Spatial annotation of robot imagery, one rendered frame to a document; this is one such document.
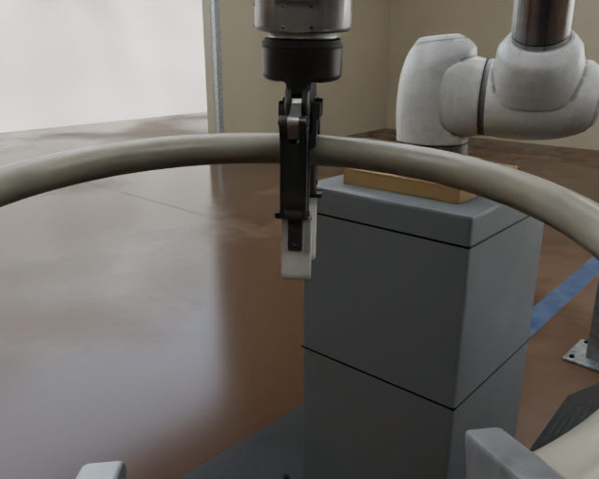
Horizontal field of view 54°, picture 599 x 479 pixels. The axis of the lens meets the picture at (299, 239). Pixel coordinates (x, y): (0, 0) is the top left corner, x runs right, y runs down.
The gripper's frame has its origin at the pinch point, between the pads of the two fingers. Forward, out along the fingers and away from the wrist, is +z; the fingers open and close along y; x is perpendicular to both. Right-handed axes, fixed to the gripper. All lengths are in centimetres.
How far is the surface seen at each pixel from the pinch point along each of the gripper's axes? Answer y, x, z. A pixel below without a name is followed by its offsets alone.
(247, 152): 2.1, -4.9, -9.6
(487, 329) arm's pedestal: -52, 33, 39
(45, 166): 12.9, -19.5, -10.4
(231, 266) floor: -214, -60, 106
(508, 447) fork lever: 43.4, 10.9, -12.2
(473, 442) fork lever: 42.8, 10.1, -11.7
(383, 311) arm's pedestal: -52, 12, 37
